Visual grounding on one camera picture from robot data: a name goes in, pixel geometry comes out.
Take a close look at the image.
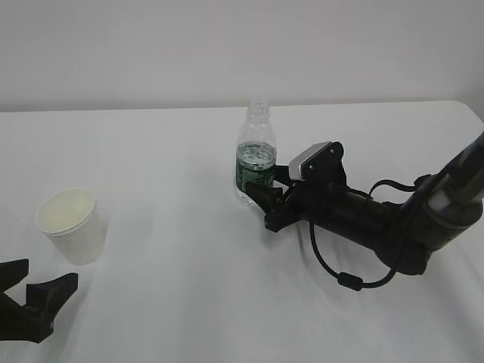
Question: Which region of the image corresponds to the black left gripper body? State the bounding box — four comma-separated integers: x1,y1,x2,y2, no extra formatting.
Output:
1,287,56,343

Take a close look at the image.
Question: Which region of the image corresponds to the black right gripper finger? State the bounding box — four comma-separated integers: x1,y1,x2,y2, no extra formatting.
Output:
245,182,284,213
274,165,293,186

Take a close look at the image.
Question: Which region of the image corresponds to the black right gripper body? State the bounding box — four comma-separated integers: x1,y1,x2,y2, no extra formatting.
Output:
265,141,347,231

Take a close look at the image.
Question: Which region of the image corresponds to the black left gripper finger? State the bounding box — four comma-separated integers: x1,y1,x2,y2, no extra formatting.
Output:
26,272,79,314
0,259,29,291

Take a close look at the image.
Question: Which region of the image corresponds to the clear green-label water bottle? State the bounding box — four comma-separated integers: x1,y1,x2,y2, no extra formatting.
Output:
234,98,277,206

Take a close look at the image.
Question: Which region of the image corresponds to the white paper cup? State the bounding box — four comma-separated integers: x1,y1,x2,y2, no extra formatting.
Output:
36,188,104,265

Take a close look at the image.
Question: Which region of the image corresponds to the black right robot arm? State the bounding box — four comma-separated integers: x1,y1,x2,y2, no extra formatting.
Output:
245,136,483,290

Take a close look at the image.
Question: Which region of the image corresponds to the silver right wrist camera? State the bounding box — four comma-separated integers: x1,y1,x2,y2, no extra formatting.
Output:
288,141,331,181

